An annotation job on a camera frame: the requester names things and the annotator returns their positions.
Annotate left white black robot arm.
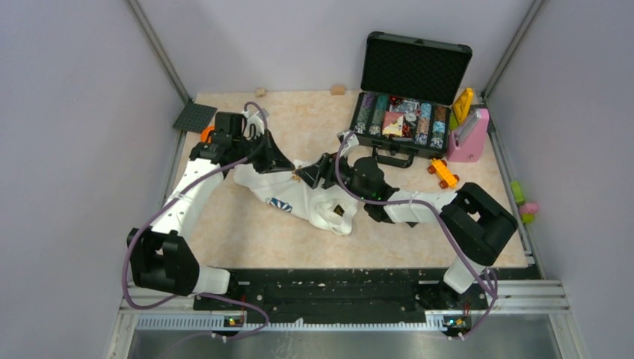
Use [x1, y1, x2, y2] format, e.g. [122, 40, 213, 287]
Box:
[127, 108, 295, 309]

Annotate dark grey lego baseplate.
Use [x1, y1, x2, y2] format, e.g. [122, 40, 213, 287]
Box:
[172, 101, 218, 134]

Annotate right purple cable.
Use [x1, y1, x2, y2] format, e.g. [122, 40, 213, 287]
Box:
[334, 130, 499, 340]

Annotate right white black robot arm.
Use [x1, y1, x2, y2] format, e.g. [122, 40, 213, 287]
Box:
[295, 131, 518, 308]

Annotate black mounting base plate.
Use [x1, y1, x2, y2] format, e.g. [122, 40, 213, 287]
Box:
[193, 269, 488, 325]

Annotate small wooden block right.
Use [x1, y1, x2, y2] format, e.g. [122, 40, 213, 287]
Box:
[330, 85, 347, 96]

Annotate green pink toy bricks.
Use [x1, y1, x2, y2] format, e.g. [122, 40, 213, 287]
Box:
[510, 180, 539, 224]

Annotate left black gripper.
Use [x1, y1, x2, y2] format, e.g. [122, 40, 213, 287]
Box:
[233, 129, 295, 174]

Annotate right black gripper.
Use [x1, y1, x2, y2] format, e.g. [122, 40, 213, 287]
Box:
[296, 148, 370, 202]

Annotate white t-shirt garment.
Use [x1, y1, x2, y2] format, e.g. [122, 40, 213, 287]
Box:
[233, 165, 359, 236]

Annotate yellow orange toy piece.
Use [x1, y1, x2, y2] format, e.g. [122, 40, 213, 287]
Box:
[427, 159, 460, 189]

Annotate black open poker chip case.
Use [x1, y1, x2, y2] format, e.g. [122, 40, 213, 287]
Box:
[349, 31, 473, 168]

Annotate pink box with grey lid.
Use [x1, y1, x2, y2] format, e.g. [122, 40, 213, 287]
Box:
[446, 108, 490, 163]

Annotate yellow toy block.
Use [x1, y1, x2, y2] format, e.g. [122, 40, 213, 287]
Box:
[452, 88, 474, 125]

